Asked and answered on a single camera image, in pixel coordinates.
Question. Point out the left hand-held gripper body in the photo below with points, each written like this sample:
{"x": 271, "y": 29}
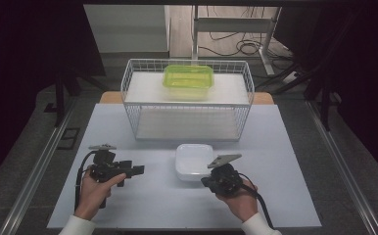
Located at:
{"x": 105, "y": 169}

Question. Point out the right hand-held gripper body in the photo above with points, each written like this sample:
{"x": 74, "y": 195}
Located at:
{"x": 226, "y": 179}

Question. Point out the clear white plastic container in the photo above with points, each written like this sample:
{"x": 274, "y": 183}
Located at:
{"x": 192, "y": 161}

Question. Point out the green translucent plastic container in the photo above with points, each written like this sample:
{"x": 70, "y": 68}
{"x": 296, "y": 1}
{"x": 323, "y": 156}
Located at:
{"x": 188, "y": 80}

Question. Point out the person's right hand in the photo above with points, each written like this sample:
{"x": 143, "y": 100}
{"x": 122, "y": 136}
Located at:
{"x": 241, "y": 202}

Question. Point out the person's left hand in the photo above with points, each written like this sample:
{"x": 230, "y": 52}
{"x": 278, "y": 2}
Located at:
{"x": 92, "y": 196}

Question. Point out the dark stand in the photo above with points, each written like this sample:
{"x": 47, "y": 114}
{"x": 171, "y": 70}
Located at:
{"x": 324, "y": 98}
{"x": 59, "y": 98}

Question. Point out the white power strip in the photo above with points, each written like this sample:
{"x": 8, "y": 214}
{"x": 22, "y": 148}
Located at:
{"x": 291, "y": 77}

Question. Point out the white cabinet panel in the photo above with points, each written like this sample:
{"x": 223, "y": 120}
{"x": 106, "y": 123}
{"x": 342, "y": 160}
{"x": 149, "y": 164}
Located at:
{"x": 128, "y": 29}

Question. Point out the black floor bracket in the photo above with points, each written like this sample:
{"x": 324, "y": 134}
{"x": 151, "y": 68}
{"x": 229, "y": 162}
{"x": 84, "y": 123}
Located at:
{"x": 69, "y": 138}

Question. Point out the metal floor rail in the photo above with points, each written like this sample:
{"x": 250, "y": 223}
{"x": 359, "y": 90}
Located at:
{"x": 343, "y": 166}
{"x": 35, "y": 169}

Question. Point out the white metal desk frame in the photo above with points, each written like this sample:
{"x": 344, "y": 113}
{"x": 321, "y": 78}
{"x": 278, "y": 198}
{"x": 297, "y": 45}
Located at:
{"x": 232, "y": 24}

